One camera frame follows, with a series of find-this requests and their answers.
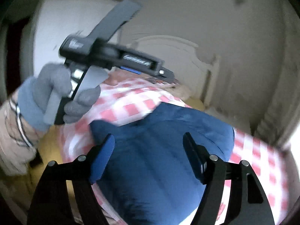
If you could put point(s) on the red white checkered bed sheet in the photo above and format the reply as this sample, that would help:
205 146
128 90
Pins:
134 98

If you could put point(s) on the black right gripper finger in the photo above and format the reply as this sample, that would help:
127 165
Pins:
247 204
163 74

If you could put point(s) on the yellow pillow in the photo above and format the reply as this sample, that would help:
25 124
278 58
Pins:
195 104

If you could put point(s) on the left forearm beige sleeve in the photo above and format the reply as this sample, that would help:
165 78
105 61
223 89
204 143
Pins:
19 140

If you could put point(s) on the patterned striped curtain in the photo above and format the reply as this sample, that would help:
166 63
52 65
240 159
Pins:
282 114

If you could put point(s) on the white wooden headboard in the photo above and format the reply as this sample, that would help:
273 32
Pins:
180 56

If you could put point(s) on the blue quilted puffer jacket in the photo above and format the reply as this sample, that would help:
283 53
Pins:
148 179

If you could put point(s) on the floral patterned pillow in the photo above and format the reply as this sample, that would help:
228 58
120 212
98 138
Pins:
161 83

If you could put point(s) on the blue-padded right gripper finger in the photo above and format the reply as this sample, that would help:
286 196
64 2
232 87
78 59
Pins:
50 203

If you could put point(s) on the grey gloved left hand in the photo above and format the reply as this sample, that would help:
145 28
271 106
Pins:
53 83

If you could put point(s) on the white wardrobe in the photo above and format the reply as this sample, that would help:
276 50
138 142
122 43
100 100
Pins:
52 22

